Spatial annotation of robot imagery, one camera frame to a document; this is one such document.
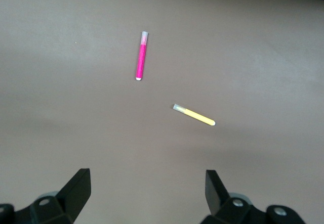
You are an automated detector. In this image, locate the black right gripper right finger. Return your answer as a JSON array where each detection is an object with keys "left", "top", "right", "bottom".
[{"left": 199, "top": 169, "right": 304, "bottom": 224}]

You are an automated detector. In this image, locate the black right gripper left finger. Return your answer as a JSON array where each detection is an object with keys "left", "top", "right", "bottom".
[{"left": 0, "top": 168, "right": 92, "bottom": 224}]

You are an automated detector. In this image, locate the pink highlighter pen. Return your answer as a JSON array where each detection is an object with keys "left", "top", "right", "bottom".
[{"left": 135, "top": 31, "right": 149, "bottom": 81}]

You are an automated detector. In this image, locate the yellow highlighter pen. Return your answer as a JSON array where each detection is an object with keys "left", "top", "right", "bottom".
[{"left": 173, "top": 103, "right": 216, "bottom": 127}]

